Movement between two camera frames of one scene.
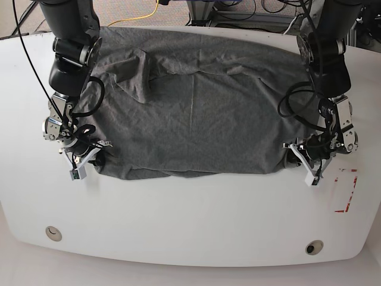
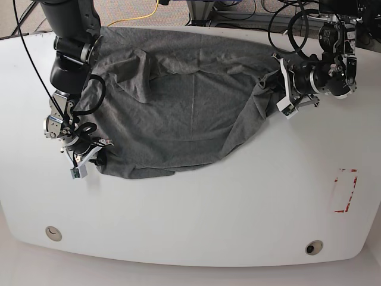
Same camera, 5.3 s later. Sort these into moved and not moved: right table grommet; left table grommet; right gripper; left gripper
Moved: right gripper
Not moved: right table grommet; left table grommet; left gripper
